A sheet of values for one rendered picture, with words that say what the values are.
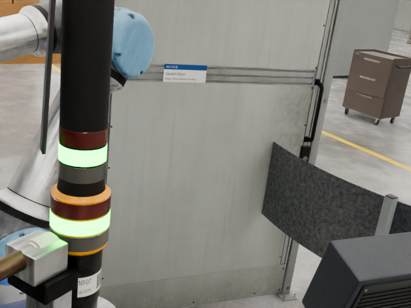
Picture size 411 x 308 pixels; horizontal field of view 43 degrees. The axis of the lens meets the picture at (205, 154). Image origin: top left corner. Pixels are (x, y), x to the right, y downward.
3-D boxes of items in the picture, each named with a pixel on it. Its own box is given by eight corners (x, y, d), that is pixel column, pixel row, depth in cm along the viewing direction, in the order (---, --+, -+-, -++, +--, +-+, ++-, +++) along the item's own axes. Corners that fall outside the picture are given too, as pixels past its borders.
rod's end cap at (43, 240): (41, 247, 35) (64, 236, 37) (21, 236, 36) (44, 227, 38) (41, 272, 36) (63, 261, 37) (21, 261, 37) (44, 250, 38)
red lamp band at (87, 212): (80, 227, 36) (81, 211, 36) (37, 206, 38) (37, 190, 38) (122, 207, 40) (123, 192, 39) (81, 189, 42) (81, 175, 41)
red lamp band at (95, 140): (82, 153, 35) (84, 135, 34) (48, 139, 37) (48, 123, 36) (117, 142, 38) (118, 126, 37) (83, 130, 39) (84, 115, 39)
